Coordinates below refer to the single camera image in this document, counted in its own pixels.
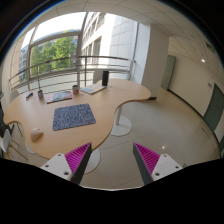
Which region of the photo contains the grey green door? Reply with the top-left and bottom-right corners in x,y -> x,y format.
203,85 -> 224,132

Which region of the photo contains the white chair left edge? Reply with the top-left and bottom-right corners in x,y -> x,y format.
0,124 -> 26,159

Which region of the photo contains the wooden curved desk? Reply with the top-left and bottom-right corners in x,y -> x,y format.
4,79 -> 151,159

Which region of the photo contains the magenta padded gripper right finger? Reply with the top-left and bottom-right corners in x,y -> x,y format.
132,142 -> 184,186

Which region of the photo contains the metal window railing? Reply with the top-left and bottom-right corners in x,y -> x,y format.
9,56 -> 133,89

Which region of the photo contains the dark patterned mouse pad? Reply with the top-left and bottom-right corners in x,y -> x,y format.
52,104 -> 96,131

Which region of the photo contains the open notebook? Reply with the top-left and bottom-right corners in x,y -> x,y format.
81,84 -> 105,94

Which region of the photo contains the small black remote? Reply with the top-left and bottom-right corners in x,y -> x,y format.
26,93 -> 33,100

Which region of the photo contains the white round table base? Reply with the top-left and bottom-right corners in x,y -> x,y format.
111,115 -> 132,137

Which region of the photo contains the small dark card box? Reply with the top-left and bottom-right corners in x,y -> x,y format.
38,90 -> 44,100

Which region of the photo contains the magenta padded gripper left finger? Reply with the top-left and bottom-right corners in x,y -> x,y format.
40,142 -> 93,186

